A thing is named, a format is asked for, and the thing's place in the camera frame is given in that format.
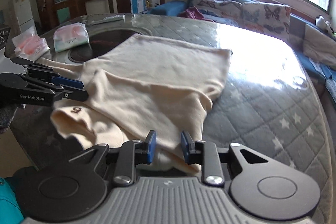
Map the panda plush toy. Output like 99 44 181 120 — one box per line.
315 15 334 35

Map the right butterfly print pillow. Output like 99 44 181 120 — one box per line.
242 2 291 43

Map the round black table stove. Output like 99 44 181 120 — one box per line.
68 28 152 63

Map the left butterfly print pillow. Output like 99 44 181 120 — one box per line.
190 0 243 27

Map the blue corner sofa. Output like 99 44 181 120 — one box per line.
149 0 335 99

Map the grey quilted star table cover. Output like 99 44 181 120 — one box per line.
10 13 334 224

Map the grey plain cushion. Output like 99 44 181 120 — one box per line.
302 25 336 70

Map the white refrigerator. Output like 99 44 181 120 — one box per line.
12 0 35 34

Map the magenta cloth on sofa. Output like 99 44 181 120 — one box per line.
178 6 214 22

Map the cream beige garment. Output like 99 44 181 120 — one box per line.
40 34 232 174

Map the butterfly print pillow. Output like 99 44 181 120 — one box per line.
242 2 291 43
190 0 243 27

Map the silver remote control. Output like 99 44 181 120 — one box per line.
86 14 125 26

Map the pink white tissue pack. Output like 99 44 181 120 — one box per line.
54 23 89 53

